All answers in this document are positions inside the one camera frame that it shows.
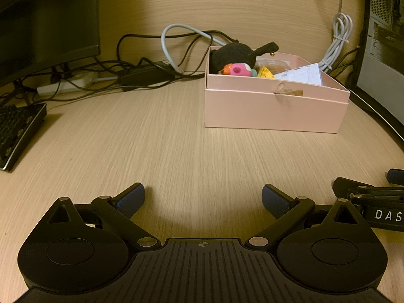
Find grey cable loop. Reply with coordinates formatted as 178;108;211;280
161;23;216;73

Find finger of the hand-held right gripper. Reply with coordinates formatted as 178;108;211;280
387;169;404;184
334;177;404;208

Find black cable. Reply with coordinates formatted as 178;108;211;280
0;56;127;108
328;46;362;81
117;31;236;77

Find black monitor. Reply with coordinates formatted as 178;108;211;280
0;0;101;102

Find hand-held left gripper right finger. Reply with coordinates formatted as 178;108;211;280
248;184;368;248

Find pink cardboard box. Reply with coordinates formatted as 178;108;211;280
204;46;351;135

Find grey tied cable bundle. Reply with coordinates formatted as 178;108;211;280
316;0;353;72

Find black keyboard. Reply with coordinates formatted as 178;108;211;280
0;103;48;171

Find pink pig toy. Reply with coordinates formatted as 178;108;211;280
218;63;258;77

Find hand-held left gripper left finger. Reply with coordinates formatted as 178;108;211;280
47;182;161;248

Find black power adapter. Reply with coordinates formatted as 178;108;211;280
119;63;172;86

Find white power strip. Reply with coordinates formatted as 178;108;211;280
36;71;98;95

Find yellow bread packet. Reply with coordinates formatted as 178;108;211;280
256;65;275;78

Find black plush toy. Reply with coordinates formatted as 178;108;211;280
210;42;280;74

